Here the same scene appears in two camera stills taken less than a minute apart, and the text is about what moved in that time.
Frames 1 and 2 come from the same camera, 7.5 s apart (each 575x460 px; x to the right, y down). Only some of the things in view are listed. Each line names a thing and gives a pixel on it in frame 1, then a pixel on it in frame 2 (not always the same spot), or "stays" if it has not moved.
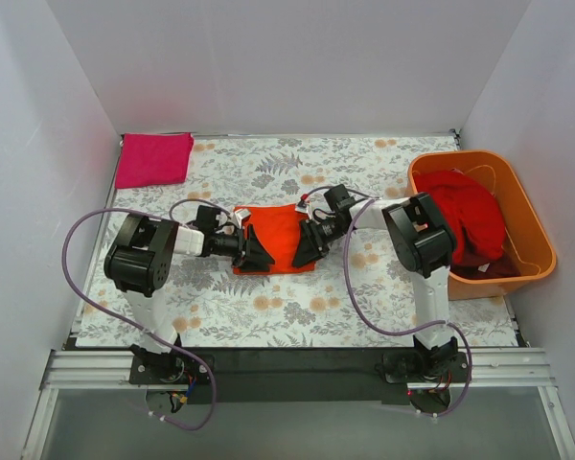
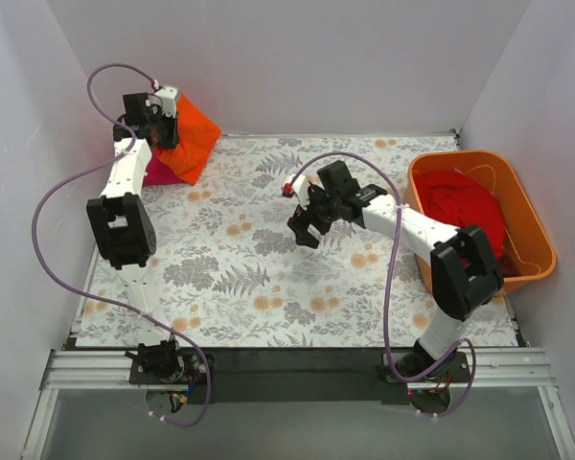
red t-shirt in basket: [476, 222] stays
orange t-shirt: [277, 228] to [197, 137]
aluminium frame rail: [487, 369] stays
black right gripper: [310, 236] to [313, 211]
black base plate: [299, 376] stays
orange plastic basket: [524, 238] stays
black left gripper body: [242, 246] to [165, 132]
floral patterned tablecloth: [355, 297] stays
